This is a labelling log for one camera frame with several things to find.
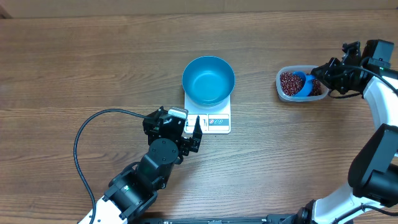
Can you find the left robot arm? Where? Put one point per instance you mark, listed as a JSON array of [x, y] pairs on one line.
[[135, 188]]

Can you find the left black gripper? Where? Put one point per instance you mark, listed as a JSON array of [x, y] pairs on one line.
[[186, 145]]

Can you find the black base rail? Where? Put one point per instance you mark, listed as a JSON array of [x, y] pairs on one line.
[[269, 219]]

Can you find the blue plastic measuring scoop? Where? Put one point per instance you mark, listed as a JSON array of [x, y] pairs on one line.
[[307, 83]]

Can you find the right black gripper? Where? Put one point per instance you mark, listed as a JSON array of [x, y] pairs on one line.
[[324, 71]]

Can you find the white digital kitchen scale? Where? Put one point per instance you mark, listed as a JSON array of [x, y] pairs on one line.
[[214, 119]]

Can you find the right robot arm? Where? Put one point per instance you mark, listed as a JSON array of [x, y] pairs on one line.
[[372, 177]]

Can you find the clear plastic food container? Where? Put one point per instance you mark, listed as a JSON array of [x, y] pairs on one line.
[[306, 69]]

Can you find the red adzuki beans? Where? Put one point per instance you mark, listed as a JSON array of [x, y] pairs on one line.
[[291, 85]]

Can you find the teal blue bowl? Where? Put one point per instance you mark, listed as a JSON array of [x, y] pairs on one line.
[[208, 80]]

